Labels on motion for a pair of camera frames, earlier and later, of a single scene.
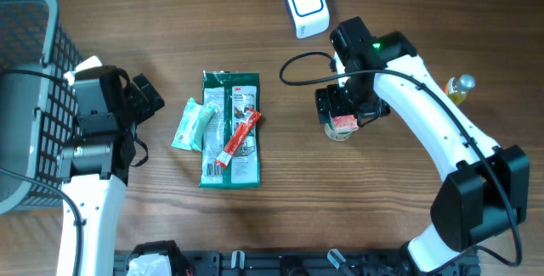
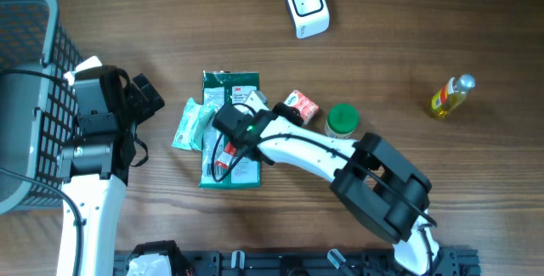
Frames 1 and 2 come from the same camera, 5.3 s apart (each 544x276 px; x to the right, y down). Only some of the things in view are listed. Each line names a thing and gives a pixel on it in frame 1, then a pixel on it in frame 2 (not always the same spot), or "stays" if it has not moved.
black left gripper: (142, 106) stays
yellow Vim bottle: (457, 87) stays
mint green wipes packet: (189, 135) stays
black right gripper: (332, 92) -> (282, 109)
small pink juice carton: (345, 122) -> (308, 108)
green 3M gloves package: (233, 93) stays
